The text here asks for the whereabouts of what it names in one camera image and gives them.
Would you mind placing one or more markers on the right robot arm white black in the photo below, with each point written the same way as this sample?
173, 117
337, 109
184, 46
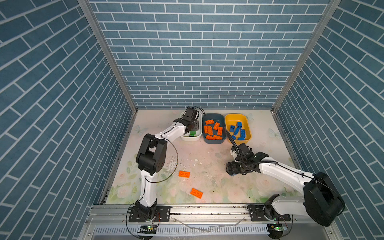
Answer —
319, 199

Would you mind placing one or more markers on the dark teal plastic bin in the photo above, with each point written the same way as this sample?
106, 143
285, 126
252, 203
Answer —
217, 118

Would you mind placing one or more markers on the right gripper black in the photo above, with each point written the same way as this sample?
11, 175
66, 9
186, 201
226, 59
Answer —
233, 169

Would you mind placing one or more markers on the orange long brick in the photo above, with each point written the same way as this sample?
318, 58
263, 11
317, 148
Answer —
184, 174

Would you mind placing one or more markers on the orange brick front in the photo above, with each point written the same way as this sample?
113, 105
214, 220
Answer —
196, 193

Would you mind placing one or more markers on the thin orange brick top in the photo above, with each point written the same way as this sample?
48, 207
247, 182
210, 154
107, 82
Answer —
210, 137

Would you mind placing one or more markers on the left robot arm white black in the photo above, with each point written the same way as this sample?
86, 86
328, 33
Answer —
151, 158

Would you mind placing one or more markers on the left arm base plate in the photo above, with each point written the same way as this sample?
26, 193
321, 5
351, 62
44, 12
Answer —
161, 214

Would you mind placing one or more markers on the white plastic bin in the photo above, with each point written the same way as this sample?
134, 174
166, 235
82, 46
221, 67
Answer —
198, 128

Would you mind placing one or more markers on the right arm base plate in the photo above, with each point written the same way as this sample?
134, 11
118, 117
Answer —
260, 213

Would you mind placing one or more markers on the aluminium front rail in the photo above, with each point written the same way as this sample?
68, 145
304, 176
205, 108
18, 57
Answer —
201, 222

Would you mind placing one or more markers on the blue long brick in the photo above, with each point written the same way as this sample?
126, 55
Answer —
243, 133

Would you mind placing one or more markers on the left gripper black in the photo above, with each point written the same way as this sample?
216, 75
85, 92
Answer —
196, 125

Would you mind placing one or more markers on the yellow plastic bin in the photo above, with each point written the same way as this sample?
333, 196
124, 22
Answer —
232, 119

